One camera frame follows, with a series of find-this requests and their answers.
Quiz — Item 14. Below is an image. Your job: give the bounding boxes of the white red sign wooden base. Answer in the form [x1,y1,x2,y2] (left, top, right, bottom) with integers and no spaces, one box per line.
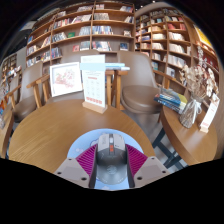
[79,54,109,115]

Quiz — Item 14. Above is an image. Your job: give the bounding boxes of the round wooden side table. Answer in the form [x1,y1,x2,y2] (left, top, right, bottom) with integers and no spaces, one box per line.
[151,99,219,169]
[0,106,15,159]

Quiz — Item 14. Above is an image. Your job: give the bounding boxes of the small distant wooden bookshelf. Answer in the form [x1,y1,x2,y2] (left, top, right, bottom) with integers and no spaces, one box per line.
[1,53,18,81]

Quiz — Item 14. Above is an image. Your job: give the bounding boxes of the white card in wooden base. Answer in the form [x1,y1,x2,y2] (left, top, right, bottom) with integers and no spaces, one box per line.
[199,93,221,134]

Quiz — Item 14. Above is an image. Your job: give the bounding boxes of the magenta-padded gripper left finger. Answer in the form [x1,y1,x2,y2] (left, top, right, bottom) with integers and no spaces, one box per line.
[53,143,99,189]

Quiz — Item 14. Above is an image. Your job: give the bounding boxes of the light blue book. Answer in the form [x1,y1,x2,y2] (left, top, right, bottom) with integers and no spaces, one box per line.
[104,62,131,72]

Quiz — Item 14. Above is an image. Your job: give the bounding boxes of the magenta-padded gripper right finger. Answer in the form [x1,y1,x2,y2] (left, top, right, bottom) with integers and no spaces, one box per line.
[124,143,171,188]

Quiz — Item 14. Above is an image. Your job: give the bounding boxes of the glass vase dried beige flowers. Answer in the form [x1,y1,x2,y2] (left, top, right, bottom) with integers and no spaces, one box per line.
[179,63,218,129]

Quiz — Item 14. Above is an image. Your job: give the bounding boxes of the white framed flower picture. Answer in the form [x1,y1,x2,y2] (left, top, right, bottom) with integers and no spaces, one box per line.
[49,61,84,98]

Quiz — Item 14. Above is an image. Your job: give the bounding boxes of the grey computer mouse orange accents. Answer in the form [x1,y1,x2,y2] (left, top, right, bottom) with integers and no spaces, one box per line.
[95,132,129,185]

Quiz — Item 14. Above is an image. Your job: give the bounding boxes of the tall wooden bookshelf with books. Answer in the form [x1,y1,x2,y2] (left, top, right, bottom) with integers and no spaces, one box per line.
[134,7,223,98]

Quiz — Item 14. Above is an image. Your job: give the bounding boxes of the stack of books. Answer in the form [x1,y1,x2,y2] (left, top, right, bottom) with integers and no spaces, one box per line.
[153,87,189,115]

